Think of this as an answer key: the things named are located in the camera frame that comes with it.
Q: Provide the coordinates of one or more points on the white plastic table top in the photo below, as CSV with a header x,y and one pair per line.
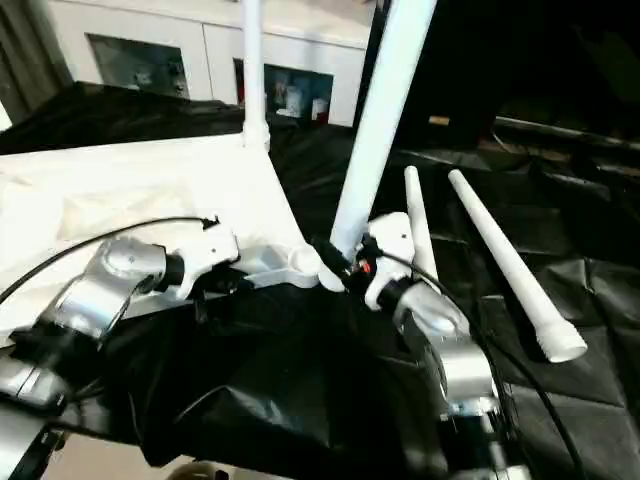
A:
x,y
150,190

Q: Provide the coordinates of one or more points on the white plastic table leg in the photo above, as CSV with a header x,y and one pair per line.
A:
x,y
385,100
420,225
254,75
515,270

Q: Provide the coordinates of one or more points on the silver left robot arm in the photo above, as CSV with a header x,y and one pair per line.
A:
x,y
100,285

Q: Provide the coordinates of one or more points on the white cup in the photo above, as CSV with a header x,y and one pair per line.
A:
x,y
320,110

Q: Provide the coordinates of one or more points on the black mat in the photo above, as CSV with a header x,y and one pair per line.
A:
x,y
550,225

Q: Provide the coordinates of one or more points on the black box with gold label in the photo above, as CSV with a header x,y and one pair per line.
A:
x,y
450,60

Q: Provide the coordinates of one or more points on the black rod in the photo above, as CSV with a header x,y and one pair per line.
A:
x,y
565,131

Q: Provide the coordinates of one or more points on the white cabinet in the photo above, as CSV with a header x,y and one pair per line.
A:
x,y
210,40

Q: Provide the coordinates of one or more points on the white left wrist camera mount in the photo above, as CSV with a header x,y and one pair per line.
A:
x,y
210,250

